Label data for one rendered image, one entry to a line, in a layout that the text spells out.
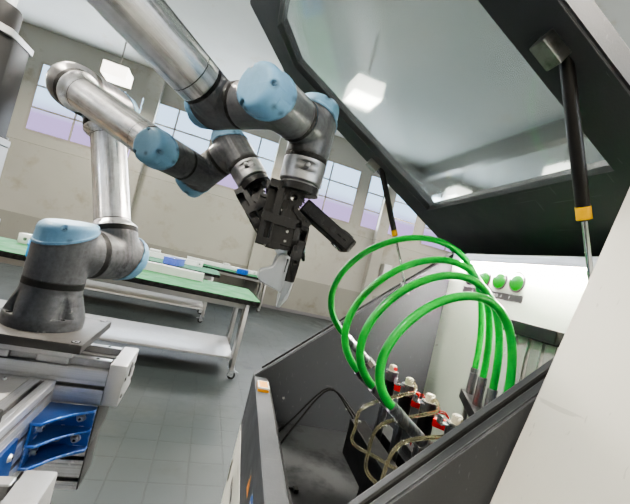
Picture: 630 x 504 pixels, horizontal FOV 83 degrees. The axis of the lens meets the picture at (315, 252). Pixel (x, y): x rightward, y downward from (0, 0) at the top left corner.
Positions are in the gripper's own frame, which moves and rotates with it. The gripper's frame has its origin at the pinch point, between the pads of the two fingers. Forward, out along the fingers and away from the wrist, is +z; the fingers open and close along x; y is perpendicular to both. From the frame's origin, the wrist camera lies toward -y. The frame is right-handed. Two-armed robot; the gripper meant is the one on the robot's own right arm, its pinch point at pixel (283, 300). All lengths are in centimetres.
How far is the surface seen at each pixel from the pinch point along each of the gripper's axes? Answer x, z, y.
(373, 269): -843, -35, -333
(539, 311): -6, -9, -57
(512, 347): 12.5, -2.1, -35.4
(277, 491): 6.9, 27.9, -5.3
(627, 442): 33.9, 2.0, -30.7
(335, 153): -845, -307, -156
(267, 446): -5.6, 27.9, -4.5
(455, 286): -39, -11, -57
